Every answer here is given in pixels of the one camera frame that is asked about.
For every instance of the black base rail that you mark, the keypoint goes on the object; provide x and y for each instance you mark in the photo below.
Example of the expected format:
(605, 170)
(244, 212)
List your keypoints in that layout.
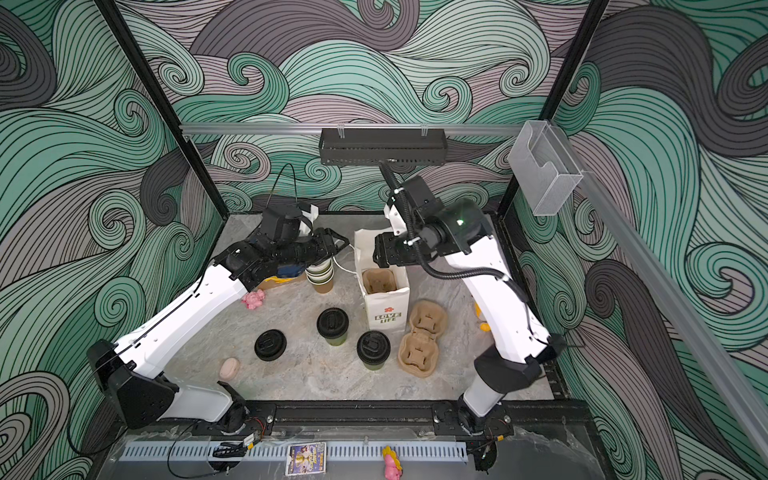
(443, 418)

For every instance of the clear acrylic wall holder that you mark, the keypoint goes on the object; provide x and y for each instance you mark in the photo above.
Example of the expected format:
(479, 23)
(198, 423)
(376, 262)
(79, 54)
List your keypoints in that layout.
(544, 163)

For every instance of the single brown pulp cup carrier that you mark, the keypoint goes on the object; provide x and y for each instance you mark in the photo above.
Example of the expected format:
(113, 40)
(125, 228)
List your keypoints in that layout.
(379, 281)

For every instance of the pink oval soap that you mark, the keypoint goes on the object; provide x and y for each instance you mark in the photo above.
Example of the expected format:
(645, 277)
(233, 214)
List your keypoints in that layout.
(229, 369)

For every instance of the yellow plush doll red dress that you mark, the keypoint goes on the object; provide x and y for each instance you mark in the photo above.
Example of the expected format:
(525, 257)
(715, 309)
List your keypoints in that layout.
(482, 323)

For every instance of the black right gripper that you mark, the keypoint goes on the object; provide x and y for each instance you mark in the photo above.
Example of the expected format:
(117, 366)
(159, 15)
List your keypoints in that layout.
(391, 249)

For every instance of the pink yellow small toy figure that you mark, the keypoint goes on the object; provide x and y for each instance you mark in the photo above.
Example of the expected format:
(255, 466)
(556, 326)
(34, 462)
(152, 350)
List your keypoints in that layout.
(393, 469)

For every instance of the white green paper takeout bag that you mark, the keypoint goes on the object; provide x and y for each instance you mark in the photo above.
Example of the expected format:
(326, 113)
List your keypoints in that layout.
(384, 311)

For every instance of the pink plush toy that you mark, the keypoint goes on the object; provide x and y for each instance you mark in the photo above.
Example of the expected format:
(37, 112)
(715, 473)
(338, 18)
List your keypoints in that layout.
(254, 300)

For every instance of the colourful picture card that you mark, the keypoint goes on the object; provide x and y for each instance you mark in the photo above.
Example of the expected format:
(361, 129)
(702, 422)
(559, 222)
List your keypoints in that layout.
(306, 459)

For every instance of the yellow napkin stack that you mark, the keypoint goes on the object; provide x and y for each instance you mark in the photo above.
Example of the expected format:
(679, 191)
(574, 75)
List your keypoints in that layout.
(275, 281)

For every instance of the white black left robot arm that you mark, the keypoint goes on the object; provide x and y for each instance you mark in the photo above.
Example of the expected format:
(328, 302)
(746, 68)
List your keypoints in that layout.
(130, 372)

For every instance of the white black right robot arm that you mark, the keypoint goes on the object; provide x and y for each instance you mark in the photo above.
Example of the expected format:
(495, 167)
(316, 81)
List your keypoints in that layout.
(522, 345)

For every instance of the stack of paper cups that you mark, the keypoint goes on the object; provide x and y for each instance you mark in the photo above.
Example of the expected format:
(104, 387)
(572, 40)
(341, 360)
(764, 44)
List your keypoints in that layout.
(320, 276)

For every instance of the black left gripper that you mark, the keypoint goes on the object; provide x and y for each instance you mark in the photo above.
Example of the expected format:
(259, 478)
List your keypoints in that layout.
(323, 245)

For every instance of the aluminium wall rail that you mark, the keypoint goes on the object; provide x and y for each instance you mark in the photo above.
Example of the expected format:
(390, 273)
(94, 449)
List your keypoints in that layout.
(269, 128)

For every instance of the black coffee cup lid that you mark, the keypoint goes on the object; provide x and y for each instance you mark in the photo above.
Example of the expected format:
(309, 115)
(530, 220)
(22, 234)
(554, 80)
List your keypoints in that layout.
(373, 346)
(270, 345)
(332, 323)

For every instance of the green white paper cup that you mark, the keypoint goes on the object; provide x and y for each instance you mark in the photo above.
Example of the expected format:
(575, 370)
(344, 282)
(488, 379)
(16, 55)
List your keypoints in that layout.
(337, 341)

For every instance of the white slotted cable duct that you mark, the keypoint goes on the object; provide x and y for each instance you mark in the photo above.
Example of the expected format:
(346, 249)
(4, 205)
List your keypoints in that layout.
(406, 451)

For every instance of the navy blue napkin stack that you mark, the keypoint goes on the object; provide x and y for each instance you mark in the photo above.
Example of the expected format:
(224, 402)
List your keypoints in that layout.
(291, 270)

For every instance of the black wall shelf tray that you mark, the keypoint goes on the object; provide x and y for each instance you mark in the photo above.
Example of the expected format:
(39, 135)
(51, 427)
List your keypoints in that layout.
(371, 147)

